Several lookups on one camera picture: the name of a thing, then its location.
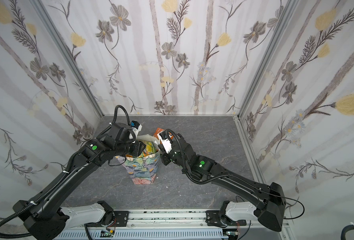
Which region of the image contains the green yellow Fox's candy bag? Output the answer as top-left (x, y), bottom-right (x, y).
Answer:
top-left (137, 141), bottom-right (158, 158)

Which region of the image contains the floral white paper bag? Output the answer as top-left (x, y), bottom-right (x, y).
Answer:
top-left (115, 135), bottom-right (161, 185)

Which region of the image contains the orange snack packet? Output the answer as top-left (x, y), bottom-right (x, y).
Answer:
top-left (154, 128), bottom-right (174, 143)

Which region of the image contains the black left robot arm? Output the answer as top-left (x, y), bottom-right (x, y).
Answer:
top-left (0, 115), bottom-right (146, 240)

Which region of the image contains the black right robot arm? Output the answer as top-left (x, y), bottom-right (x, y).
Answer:
top-left (158, 129), bottom-right (289, 232)

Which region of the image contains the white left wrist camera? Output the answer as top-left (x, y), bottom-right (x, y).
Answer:
top-left (130, 121), bottom-right (142, 138)

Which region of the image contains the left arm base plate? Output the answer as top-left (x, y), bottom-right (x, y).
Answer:
top-left (98, 201), bottom-right (130, 227)

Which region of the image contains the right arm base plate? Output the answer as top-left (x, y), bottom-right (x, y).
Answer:
top-left (205, 210), bottom-right (247, 228)

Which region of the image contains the white ribbed cable duct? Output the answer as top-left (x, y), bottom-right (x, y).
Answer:
top-left (53, 229), bottom-right (230, 240)

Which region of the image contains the aluminium front rail frame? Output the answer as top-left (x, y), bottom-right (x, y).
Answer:
top-left (55, 197), bottom-right (294, 240)

